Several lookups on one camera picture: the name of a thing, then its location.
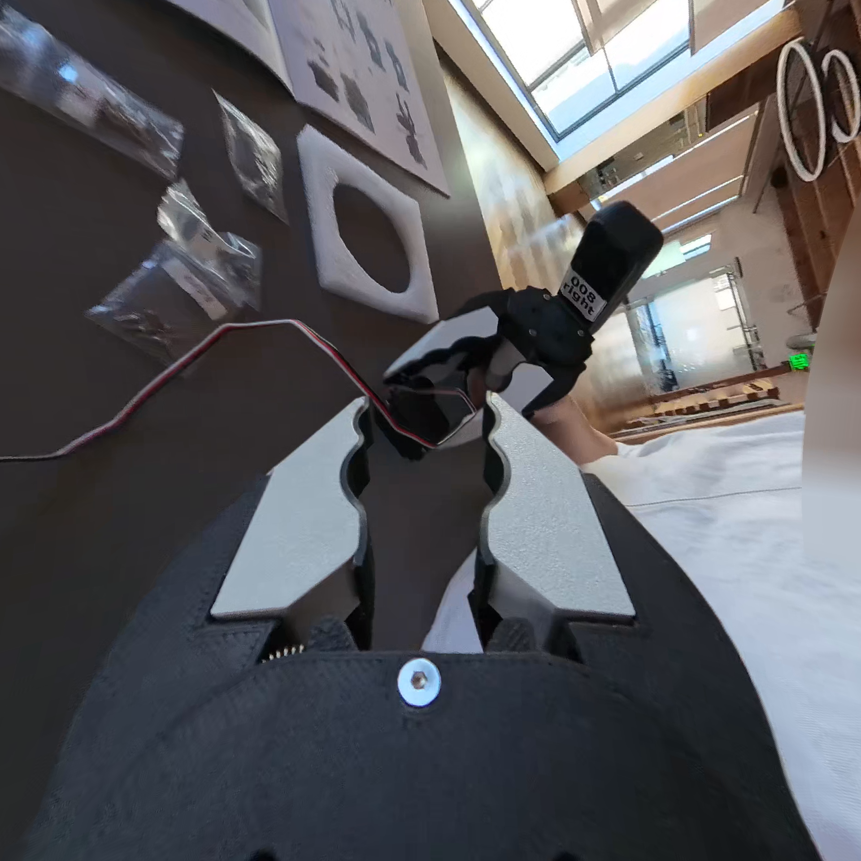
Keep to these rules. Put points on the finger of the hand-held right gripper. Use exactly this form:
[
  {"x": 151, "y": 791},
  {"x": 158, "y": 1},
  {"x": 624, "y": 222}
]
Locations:
[
  {"x": 430, "y": 346},
  {"x": 467, "y": 424}
]

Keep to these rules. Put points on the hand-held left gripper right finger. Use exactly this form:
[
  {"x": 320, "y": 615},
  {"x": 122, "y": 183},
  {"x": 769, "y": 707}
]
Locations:
[{"x": 555, "y": 531}]

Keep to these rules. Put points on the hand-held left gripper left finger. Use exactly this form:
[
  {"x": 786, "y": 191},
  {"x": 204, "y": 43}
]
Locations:
[{"x": 289, "y": 531}]

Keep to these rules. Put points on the black servo motor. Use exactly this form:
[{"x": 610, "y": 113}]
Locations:
[{"x": 420, "y": 414}]

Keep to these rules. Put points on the person's right hand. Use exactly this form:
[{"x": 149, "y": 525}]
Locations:
[{"x": 582, "y": 430}]

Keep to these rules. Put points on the green exit sign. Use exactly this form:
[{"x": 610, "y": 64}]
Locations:
[{"x": 799, "y": 362}]

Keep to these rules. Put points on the clear plastic parts bag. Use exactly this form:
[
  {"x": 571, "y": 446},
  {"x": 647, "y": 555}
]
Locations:
[
  {"x": 202, "y": 235},
  {"x": 81, "y": 94},
  {"x": 148, "y": 303},
  {"x": 252, "y": 155}
]

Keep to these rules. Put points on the large window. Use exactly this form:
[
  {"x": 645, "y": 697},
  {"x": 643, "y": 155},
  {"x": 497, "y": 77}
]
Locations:
[{"x": 518, "y": 40}]

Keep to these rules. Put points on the printed instruction booklet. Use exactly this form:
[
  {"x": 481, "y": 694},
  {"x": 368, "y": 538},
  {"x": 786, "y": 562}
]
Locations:
[{"x": 296, "y": 47}]

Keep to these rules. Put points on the white foam frame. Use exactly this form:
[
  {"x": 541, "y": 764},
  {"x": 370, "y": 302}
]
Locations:
[{"x": 317, "y": 222}]

